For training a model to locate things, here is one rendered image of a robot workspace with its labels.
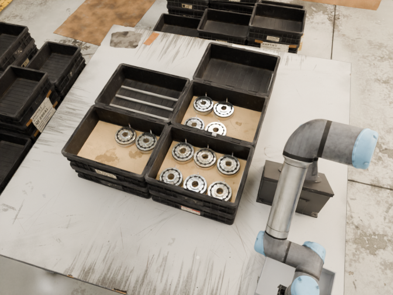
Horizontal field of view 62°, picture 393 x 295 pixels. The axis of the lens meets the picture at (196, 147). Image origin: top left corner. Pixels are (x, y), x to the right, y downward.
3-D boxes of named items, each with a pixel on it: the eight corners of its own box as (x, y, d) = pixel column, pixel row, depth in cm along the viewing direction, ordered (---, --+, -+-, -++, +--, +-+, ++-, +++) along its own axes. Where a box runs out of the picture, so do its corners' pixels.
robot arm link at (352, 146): (327, 130, 143) (327, 117, 92) (364, 139, 137) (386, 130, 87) (320, 156, 144) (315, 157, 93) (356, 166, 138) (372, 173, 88)
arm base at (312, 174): (313, 172, 151) (319, 153, 148) (320, 184, 136) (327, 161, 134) (281, 165, 152) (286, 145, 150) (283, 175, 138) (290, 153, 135)
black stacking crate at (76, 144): (171, 138, 159) (169, 124, 150) (147, 191, 144) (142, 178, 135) (99, 119, 167) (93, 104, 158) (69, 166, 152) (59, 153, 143)
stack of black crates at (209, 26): (248, 48, 293) (253, 14, 265) (242, 71, 277) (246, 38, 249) (206, 41, 300) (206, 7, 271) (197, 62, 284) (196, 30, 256)
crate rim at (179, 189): (254, 148, 143) (254, 146, 141) (236, 209, 128) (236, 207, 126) (169, 126, 151) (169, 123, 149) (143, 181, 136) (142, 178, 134)
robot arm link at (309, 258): (294, 233, 107) (283, 264, 102) (329, 246, 103) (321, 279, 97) (292, 241, 113) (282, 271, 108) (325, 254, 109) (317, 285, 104)
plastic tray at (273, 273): (332, 275, 133) (336, 272, 129) (321, 325, 123) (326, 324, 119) (268, 248, 140) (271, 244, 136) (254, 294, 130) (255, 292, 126)
